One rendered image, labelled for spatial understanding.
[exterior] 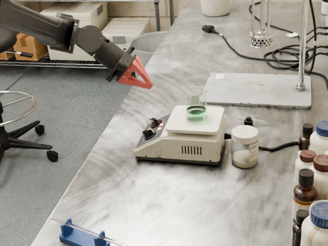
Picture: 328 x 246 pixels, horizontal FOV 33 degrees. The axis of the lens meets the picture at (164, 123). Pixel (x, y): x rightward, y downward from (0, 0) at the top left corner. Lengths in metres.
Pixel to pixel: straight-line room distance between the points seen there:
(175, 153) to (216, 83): 0.42
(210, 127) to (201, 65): 0.57
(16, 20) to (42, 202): 1.54
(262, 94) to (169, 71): 0.34
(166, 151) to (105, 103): 2.06
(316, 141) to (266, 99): 0.37
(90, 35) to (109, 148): 0.29
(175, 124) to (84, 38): 0.28
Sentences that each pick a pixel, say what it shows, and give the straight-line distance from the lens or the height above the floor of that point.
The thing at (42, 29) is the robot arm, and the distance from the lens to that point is 1.16.
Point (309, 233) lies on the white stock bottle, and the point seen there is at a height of 0.85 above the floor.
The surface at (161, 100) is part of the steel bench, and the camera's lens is 1.55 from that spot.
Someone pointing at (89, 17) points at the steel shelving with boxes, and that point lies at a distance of 3.43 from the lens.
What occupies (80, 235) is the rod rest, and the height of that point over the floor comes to 0.76.
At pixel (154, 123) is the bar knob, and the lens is 1.32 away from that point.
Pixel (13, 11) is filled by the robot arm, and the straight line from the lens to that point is 1.04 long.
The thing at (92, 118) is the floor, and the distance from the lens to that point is 3.12.
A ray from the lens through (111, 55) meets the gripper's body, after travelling 1.29.
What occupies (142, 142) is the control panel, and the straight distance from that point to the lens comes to 1.28.
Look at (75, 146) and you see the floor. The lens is 2.87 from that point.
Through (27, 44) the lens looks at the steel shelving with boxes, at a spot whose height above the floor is 0.25.
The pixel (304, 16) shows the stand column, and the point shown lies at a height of 0.97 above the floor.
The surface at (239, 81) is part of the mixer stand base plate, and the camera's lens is 1.62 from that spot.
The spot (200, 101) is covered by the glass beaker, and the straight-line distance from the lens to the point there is 1.21.
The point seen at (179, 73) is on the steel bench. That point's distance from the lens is 1.71.
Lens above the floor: 1.43
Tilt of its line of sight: 29 degrees down
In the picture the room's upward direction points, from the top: 4 degrees counter-clockwise
